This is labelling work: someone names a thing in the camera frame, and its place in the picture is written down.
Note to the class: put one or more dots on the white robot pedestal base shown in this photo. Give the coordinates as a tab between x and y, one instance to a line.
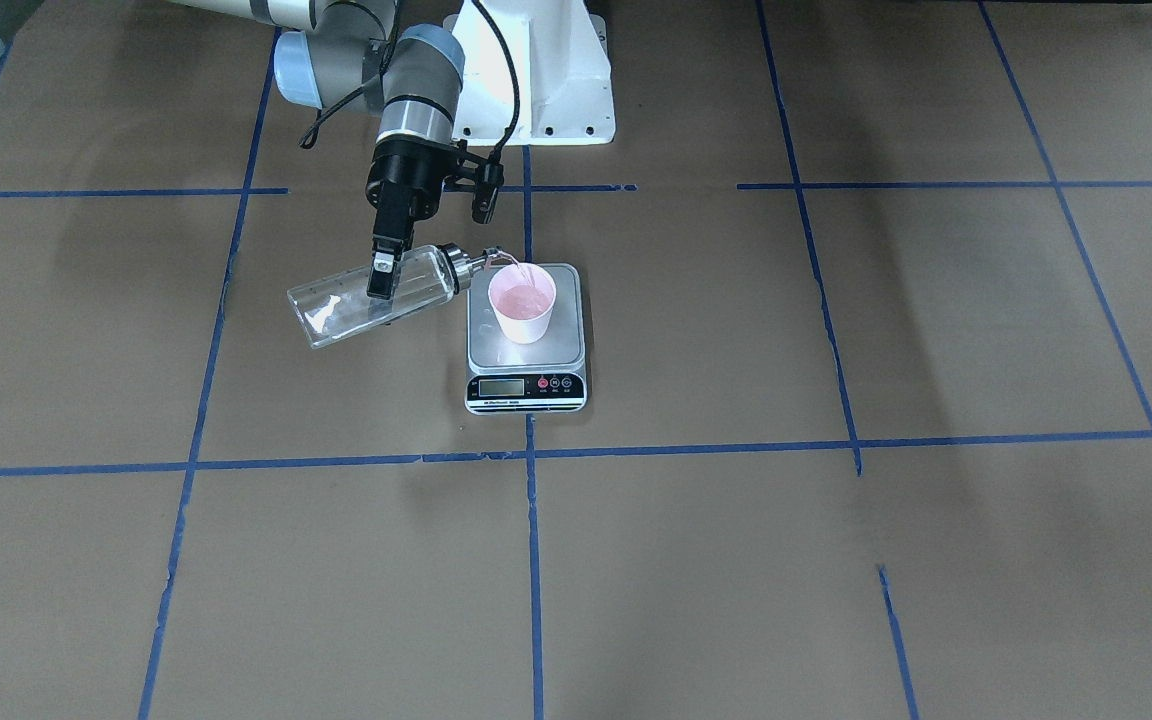
560	85

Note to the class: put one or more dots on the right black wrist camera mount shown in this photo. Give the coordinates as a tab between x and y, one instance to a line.
481	175

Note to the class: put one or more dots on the silver digital kitchen scale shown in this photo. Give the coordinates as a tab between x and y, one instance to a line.
546	376

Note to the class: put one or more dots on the pink plastic cup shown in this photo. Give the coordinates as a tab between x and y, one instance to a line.
523	297

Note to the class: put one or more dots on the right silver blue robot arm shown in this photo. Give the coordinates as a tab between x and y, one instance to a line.
167	100

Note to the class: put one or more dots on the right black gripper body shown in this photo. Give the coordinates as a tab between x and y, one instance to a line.
401	187

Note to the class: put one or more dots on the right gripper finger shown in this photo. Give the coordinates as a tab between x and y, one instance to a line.
387	255

